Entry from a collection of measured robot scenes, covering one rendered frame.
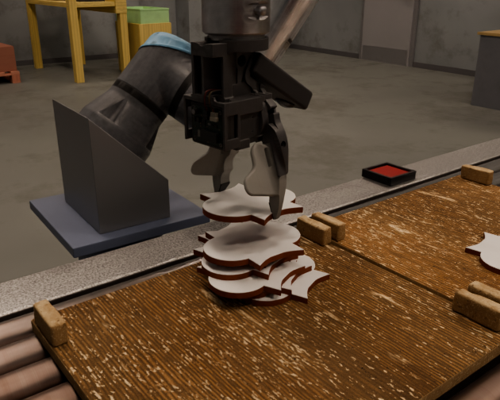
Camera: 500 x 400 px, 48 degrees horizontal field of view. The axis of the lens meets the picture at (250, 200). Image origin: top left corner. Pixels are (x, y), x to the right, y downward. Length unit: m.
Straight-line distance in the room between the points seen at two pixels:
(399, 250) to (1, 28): 9.06
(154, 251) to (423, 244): 0.39
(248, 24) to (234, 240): 0.27
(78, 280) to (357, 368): 0.40
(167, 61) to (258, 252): 0.50
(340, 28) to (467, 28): 2.52
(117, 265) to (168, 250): 0.08
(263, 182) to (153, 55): 0.50
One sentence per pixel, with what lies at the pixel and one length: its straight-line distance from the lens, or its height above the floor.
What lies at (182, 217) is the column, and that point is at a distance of 1.09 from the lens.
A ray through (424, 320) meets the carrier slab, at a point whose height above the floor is 0.94.
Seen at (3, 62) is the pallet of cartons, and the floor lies 0.27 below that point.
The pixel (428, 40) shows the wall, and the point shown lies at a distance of 9.10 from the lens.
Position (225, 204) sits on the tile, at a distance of 0.70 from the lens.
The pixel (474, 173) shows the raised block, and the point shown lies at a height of 0.95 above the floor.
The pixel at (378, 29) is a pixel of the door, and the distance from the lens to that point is 9.67.
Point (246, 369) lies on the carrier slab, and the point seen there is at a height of 0.94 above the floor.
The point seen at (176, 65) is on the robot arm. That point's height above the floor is 1.14.
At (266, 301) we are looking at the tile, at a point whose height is 0.94.
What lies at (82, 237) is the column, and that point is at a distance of 1.04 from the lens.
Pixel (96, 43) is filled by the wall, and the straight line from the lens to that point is 10.08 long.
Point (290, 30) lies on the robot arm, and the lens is 1.06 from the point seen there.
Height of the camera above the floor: 1.30
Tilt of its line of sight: 22 degrees down
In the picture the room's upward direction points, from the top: straight up
